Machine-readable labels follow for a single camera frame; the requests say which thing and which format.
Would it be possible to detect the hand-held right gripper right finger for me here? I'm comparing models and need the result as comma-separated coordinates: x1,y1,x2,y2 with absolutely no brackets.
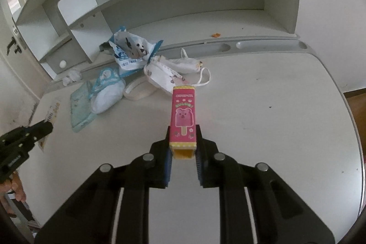
194,124,335,244

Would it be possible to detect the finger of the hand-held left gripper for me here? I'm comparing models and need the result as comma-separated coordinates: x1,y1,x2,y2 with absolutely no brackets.
11,121,54,149
0,125,32,143

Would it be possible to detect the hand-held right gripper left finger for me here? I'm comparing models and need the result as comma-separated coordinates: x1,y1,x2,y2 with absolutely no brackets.
34,125,173,244

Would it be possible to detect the pink ice cream box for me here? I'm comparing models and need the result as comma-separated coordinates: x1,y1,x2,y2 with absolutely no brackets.
168,84,198,161

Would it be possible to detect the person's left hand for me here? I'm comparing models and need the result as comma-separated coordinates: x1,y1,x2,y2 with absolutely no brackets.
0,171,27,202

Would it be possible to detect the printed paper strip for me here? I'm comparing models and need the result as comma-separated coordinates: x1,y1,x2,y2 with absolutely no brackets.
40,98,62,151

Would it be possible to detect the light blue flat packet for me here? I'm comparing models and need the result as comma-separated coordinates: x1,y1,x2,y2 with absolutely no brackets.
70,80,99,133

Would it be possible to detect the white door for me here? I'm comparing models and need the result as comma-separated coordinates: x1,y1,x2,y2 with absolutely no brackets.
0,0,55,107

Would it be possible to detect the crumpled white tissue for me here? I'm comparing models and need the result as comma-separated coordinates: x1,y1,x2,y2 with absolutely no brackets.
61,68,82,86

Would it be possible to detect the grey drawer with white knob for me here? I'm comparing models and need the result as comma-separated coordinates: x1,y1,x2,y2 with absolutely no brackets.
47,47,92,80

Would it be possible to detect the printed white face mask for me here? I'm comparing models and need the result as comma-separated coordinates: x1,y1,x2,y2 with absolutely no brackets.
144,56,191,96

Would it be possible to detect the plain white face mask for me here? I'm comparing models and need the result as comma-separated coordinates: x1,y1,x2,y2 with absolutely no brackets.
169,48,211,87

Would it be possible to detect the white blue dog print wrapper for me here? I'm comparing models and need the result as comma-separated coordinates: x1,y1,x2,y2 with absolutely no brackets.
109,26,164,77

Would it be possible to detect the black door handle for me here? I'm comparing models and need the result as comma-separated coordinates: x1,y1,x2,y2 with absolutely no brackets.
6,37,23,55

